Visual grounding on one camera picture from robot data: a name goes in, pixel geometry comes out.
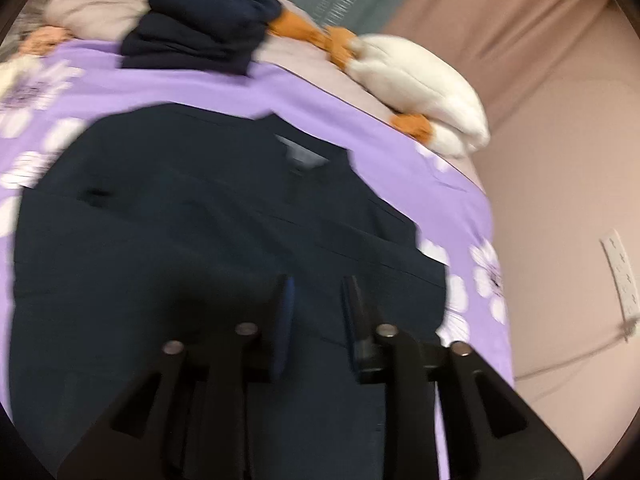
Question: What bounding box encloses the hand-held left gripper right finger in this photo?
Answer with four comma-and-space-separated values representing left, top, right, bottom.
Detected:
341, 275, 583, 480

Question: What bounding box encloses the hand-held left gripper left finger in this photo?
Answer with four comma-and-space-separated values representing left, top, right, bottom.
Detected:
57, 274, 296, 480

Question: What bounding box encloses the navy zip jacket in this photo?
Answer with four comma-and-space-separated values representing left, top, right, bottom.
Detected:
9, 107, 451, 480

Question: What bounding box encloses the folded navy clothes stack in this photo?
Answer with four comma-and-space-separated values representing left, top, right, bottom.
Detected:
120, 0, 283, 78

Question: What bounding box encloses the purple floral bedsheet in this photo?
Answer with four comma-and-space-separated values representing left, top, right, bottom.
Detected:
0, 40, 516, 480

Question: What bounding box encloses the white plush goose toy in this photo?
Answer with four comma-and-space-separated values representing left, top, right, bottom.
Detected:
267, 7, 491, 157

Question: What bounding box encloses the white power strip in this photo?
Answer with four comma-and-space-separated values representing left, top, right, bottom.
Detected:
600, 229, 640, 343

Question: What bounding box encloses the pink curtain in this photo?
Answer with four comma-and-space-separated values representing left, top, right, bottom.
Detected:
385, 0, 616, 126

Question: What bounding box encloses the grey-pink duvet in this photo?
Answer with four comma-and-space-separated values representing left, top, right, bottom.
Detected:
42, 0, 401, 126

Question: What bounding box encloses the white quilted blanket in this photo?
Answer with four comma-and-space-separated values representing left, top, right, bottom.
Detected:
0, 55, 32, 102

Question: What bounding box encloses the peach crumpled cloth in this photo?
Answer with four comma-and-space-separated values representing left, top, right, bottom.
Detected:
19, 27, 73, 56

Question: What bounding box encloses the grey plaid pillow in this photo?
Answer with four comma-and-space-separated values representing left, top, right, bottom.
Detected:
0, 0, 53, 61

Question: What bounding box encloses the white power cable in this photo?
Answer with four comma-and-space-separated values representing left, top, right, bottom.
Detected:
512, 322, 638, 383

